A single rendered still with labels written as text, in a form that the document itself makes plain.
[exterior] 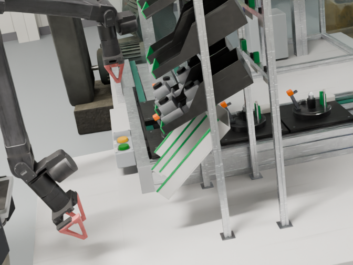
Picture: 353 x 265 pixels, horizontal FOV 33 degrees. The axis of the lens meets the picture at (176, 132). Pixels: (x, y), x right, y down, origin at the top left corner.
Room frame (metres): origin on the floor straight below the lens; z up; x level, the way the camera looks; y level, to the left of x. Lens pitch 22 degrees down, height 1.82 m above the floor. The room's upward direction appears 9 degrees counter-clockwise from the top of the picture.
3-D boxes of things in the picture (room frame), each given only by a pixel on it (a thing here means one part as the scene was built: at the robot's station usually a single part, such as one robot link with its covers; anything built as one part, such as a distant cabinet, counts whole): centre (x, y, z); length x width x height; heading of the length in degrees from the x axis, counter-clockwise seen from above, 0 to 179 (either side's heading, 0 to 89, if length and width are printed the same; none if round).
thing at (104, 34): (1.95, 0.17, 1.41); 0.07 x 0.06 x 0.07; 112
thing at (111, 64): (1.96, 0.17, 1.27); 0.07 x 0.07 x 0.09; 4
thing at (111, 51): (1.94, 0.17, 1.35); 0.10 x 0.07 x 0.07; 4
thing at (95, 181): (1.82, 0.16, 0.84); 0.90 x 0.70 x 0.03; 7
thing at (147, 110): (2.35, 0.01, 0.96); 0.24 x 0.24 x 0.02; 5
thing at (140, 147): (2.28, 0.15, 0.91); 0.89 x 0.06 x 0.11; 5
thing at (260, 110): (2.03, -0.26, 1.01); 0.24 x 0.24 x 0.13; 5
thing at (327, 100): (2.05, -0.50, 1.01); 0.24 x 0.24 x 0.13; 5
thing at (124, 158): (2.08, 0.20, 0.93); 0.21 x 0.07 x 0.06; 5
